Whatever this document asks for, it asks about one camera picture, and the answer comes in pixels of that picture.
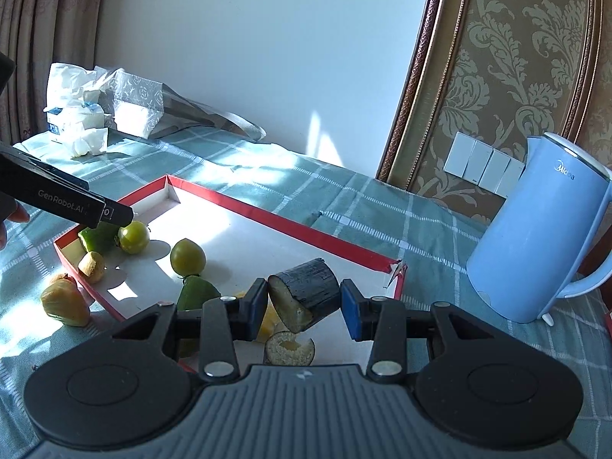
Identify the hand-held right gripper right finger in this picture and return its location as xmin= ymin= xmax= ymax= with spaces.
xmin=339 ymin=280 xmax=498 ymax=386

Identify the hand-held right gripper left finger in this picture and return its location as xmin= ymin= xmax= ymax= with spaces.
xmin=112 ymin=277 xmax=269 ymax=383

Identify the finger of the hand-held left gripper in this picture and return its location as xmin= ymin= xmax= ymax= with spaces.
xmin=100 ymin=203 xmax=135 ymax=228

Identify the yellow fruit piece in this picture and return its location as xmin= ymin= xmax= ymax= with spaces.
xmin=236 ymin=289 xmax=290 ymax=342

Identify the green tomato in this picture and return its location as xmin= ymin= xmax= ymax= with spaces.
xmin=117 ymin=221 xmax=150 ymax=255
xmin=170 ymin=239 xmax=207 ymax=275

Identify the cut cucumber half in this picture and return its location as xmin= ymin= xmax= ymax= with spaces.
xmin=78 ymin=222 xmax=120 ymax=254

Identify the long eggplant piece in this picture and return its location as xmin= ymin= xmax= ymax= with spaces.
xmin=267 ymin=258 xmax=341 ymax=334

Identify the short eggplant piece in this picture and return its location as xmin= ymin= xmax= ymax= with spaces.
xmin=263 ymin=330 xmax=316 ymax=365

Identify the red cardboard box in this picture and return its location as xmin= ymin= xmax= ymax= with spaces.
xmin=52 ymin=174 xmax=409 ymax=374

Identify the dark green cucumber chunk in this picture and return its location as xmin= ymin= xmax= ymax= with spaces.
xmin=176 ymin=275 xmax=221 ymax=357

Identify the person's left hand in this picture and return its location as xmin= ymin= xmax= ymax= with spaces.
xmin=0 ymin=203 xmax=30 ymax=252

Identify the blue white tissue pack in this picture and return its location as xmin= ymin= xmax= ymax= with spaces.
xmin=45 ymin=100 xmax=116 ymax=146

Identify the crumpled white tissue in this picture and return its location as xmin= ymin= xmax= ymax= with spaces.
xmin=71 ymin=127 xmax=109 ymax=158

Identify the yellow bell pepper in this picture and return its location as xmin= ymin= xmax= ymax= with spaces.
xmin=41 ymin=277 xmax=91 ymax=327

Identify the white plastic bag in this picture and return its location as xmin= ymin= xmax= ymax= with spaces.
xmin=45 ymin=63 xmax=113 ymax=116

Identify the grey patterned bag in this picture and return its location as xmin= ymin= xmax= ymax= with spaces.
xmin=93 ymin=66 xmax=267 ymax=142

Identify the beige patterned curtain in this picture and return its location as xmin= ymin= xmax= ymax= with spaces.
xmin=0 ymin=0 xmax=111 ymax=142

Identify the light blue electric kettle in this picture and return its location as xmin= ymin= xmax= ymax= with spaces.
xmin=466 ymin=132 xmax=612 ymax=326

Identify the white wall switch panel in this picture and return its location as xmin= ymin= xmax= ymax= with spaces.
xmin=444 ymin=131 xmax=527 ymax=198

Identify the ornate gold wall panel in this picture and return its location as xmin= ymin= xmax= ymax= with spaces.
xmin=375 ymin=0 xmax=612 ymax=269

